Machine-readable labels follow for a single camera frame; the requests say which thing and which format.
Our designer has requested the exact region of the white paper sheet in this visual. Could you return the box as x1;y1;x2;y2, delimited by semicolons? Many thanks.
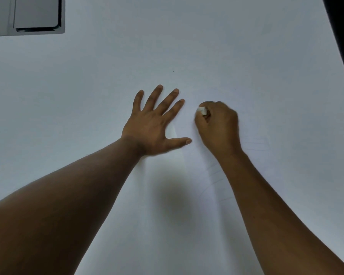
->
132;80;278;275

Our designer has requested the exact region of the person's right hand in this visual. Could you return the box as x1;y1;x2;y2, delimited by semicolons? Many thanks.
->
194;101;243;158

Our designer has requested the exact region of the person's right forearm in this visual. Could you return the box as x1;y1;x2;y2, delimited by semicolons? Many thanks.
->
216;150;344;275

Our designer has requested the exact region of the person's left hand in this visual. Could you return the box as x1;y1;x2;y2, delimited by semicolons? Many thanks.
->
121;85;192;157

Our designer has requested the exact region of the silver laptop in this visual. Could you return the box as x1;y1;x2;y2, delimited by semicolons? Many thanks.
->
0;0;66;37

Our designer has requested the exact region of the person's left forearm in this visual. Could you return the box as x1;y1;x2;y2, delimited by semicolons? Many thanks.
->
0;137;146;275

